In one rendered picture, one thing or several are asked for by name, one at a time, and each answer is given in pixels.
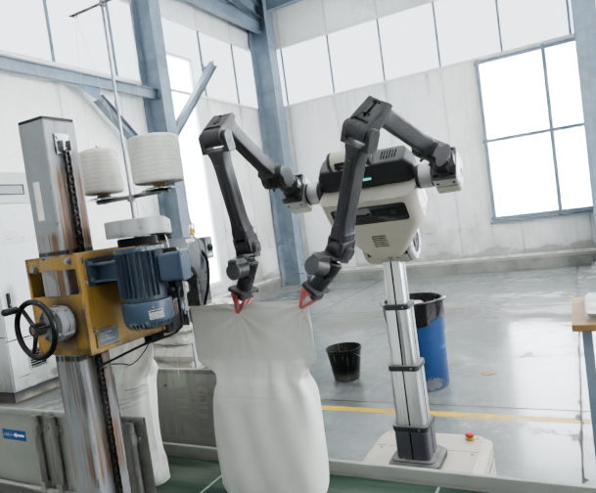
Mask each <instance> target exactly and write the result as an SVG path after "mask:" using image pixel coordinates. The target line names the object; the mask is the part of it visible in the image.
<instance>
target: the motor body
mask: <svg viewBox="0 0 596 493"><path fill-rule="evenodd" d="M162 248H164V246H163V244H158V245H150V246H138V247H130V248H123V249H117V250H114V255H115V256H114V260H115V271H116V277H117V284H118V290H119V297H120V298H121V299H124V301H125V302H123V303H122V304H121V308H120V310H122V315H123V320H124V324H125V326H126V327H127V328H128V329H129V330H131V331H145V330H150V329H155V328H159V327H163V326H165V325H168V324H169V323H170V322H171V321H172V319H173V317H174V311H173V304H172V302H174V300H172V296H171V295H167V290H166V286H169V284H168V282H162V281H161V280H160V279H159V272H158V266H157V257H158V254H161V253H164V251H163V249H162Z"/></svg>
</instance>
